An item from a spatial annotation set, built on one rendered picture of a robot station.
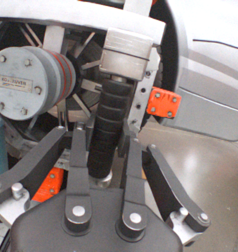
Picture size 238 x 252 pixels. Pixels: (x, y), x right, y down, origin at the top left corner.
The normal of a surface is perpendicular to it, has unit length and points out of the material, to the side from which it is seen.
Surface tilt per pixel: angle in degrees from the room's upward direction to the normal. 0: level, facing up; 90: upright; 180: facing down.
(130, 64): 90
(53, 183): 90
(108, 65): 90
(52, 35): 90
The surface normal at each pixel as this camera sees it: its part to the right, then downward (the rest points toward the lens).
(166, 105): 0.04, 0.37
